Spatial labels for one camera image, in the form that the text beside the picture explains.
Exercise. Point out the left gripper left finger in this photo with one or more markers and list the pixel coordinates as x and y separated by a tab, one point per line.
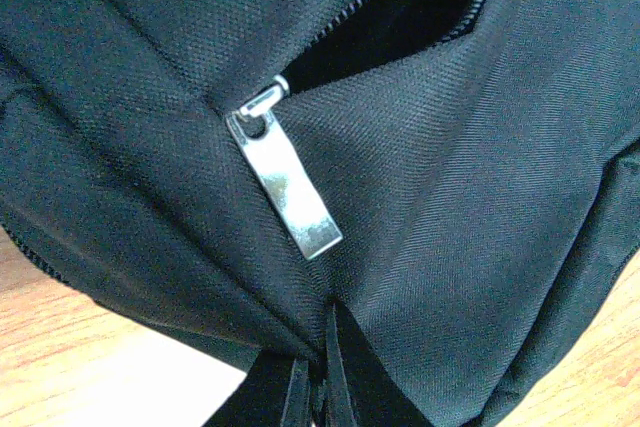
275	393

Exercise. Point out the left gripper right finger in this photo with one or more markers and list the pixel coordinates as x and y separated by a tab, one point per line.
359	391

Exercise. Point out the black student backpack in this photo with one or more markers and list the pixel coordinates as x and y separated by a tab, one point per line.
462	175

